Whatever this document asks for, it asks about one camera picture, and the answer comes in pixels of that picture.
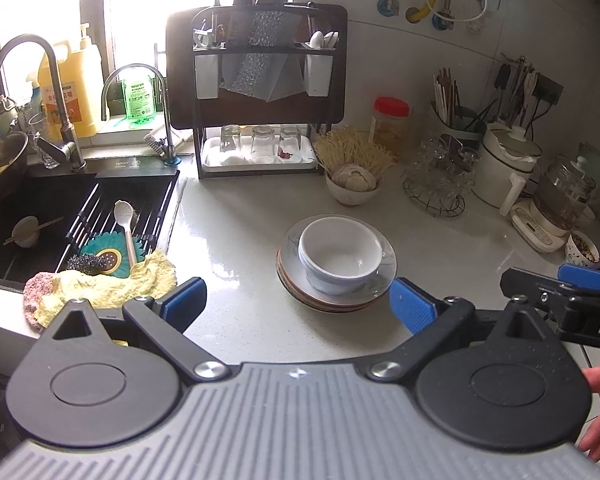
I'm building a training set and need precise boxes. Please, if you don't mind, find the white plastic bowl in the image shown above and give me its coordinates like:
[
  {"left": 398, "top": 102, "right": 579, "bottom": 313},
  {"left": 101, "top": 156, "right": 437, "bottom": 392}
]
[{"left": 298, "top": 217, "right": 384, "bottom": 261}]

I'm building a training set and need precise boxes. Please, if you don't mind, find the rabbit pattern plate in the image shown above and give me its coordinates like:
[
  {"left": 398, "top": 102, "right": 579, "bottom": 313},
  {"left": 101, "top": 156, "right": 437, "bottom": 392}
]
[{"left": 277, "top": 216, "right": 396, "bottom": 309}]

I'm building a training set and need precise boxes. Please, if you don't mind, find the white leaf plate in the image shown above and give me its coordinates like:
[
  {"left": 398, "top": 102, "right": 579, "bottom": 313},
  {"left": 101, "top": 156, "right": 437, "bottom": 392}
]
[
  {"left": 276, "top": 258, "right": 396, "bottom": 306},
  {"left": 282, "top": 281, "right": 384, "bottom": 314}
]

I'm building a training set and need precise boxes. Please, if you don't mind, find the pale blue plastic bowl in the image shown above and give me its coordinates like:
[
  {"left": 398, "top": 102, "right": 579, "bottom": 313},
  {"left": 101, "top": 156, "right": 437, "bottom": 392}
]
[{"left": 299, "top": 252, "right": 382, "bottom": 295}]

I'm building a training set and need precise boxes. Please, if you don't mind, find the small speckled bowl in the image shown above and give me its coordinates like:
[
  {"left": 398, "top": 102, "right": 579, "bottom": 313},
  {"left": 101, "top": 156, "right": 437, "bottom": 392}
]
[{"left": 565, "top": 231, "right": 600, "bottom": 269}]

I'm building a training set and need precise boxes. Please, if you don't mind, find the yellow dish cloth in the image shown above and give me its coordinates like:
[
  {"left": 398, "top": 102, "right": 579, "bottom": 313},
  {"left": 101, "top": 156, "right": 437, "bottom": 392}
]
[{"left": 32, "top": 248, "right": 179, "bottom": 334}]

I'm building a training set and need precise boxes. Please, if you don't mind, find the steel wool scrubber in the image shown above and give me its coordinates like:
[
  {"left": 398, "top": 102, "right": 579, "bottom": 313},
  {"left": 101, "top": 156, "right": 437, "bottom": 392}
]
[{"left": 66, "top": 254, "right": 105, "bottom": 275}]

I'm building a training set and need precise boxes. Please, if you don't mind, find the glass electric kettle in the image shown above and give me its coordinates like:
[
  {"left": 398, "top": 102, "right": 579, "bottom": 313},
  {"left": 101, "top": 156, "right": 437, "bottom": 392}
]
[{"left": 509, "top": 155, "right": 596, "bottom": 254}]

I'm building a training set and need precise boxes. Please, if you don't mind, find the green flower sink mat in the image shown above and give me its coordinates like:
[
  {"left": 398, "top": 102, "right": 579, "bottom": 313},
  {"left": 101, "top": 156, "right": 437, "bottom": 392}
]
[{"left": 80, "top": 232, "right": 132, "bottom": 278}]

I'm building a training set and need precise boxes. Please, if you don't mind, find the white spoon brush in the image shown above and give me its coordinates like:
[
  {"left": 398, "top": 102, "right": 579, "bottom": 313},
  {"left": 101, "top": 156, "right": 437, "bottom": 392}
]
[{"left": 114, "top": 200, "right": 137, "bottom": 268}]

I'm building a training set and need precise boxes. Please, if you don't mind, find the black sink drying rack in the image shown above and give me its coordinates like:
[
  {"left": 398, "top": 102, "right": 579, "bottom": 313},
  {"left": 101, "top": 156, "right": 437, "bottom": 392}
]
[{"left": 57, "top": 174, "right": 180, "bottom": 271}]

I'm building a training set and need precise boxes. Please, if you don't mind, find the pink sponge cloth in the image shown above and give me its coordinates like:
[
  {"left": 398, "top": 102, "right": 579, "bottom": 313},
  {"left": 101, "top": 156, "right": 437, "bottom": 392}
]
[{"left": 22, "top": 272, "right": 61, "bottom": 333}]

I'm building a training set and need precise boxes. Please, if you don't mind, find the white electric cooking pot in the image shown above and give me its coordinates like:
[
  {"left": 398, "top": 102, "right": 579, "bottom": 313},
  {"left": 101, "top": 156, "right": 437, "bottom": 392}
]
[{"left": 472, "top": 122, "right": 542, "bottom": 217}]

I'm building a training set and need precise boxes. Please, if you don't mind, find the ceramic bowl with garlic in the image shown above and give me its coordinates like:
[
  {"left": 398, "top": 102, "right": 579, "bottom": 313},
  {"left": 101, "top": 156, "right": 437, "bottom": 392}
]
[{"left": 325, "top": 164, "right": 381, "bottom": 207}]

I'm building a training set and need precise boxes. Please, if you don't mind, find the chopstick holder with chopsticks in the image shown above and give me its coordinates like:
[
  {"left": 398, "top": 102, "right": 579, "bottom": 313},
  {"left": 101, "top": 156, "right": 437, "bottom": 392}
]
[{"left": 428, "top": 67, "right": 486, "bottom": 143}]

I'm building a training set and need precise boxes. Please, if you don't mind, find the red lid plastic jar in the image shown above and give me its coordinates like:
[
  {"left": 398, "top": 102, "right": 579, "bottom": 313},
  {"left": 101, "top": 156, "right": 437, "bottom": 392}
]
[{"left": 370, "top": 96, "right": 411, "bottom": 157}]

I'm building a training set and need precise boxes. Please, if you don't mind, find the green soap bottle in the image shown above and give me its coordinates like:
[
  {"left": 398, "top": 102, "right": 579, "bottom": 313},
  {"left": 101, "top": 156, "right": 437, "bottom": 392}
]
[{"left": 122, "top": 68, "right": 156, "bottom": 125}]

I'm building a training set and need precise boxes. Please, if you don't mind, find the curved steel faucet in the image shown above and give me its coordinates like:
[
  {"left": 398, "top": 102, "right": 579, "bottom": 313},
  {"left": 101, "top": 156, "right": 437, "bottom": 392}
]
[{"left": 0, "top": 34, "right": 88, "bottom": 172}]

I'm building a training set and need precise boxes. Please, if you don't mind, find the yellow detergent bottle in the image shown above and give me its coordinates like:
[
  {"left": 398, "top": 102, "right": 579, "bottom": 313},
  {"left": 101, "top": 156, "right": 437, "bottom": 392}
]
[{"left": 38, "top": 23, "right": 104, "bottom": 142}]

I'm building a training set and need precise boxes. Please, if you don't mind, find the black countertop rack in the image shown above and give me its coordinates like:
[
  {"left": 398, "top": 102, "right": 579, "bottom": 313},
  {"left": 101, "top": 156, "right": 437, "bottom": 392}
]
[{"left": 190, "top": 2, "right": 348, "bottom": 179}]

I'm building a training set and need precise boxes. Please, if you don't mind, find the wire rack with glasses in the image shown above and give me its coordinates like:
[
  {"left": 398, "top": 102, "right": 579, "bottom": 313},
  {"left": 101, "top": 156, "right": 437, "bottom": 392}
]
[{"left": 402, "top": 134, "right": 480, "bottom": 218}]

